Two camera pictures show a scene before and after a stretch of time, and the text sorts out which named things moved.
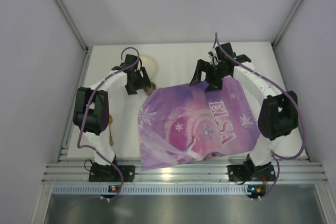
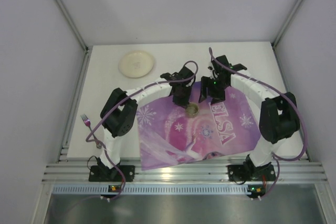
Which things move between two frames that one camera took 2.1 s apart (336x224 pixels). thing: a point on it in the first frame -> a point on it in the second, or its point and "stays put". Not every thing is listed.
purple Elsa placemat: (181, 124) stays put
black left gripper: (142, 83) -> (181, 97)
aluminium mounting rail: (77, 169) stays put
